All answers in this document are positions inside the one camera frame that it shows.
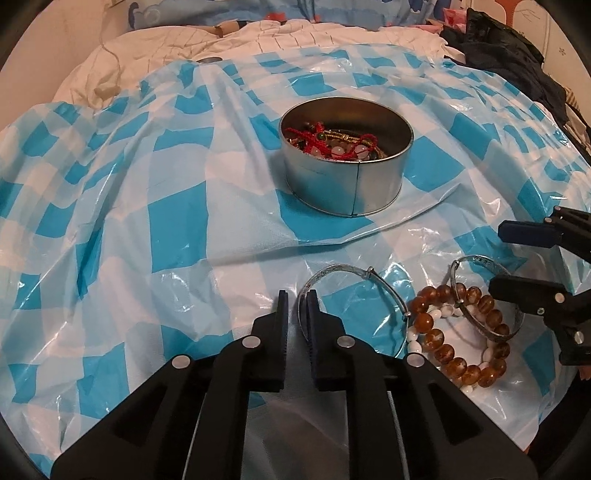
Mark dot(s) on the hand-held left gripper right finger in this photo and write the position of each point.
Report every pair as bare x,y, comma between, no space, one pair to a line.
321,350

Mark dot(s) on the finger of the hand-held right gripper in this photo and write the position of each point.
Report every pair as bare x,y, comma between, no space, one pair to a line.
521,290
521,232

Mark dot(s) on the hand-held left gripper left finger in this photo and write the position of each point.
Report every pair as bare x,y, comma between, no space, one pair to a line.
272,350

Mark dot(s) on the silver bangle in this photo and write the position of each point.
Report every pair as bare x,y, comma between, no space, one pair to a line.
371,270
478,259

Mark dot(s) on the round metal tin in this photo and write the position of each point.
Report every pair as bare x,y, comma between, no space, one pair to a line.
323,184

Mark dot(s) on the bronze bangle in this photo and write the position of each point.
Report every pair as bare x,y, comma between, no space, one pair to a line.
344,137

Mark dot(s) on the blue checkered plastic sheet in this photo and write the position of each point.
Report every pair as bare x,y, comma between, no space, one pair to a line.
161,230

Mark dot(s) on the dark clothing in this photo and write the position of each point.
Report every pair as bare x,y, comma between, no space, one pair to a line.
498,50

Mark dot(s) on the pink cloth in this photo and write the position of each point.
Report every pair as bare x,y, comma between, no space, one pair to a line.
455,16

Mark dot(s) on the whale print pillow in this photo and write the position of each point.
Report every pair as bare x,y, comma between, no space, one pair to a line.
346,11

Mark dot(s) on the white quilt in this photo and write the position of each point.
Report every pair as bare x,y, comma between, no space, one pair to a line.
184,46

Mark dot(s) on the brown tube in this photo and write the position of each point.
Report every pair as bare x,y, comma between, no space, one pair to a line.
226,29

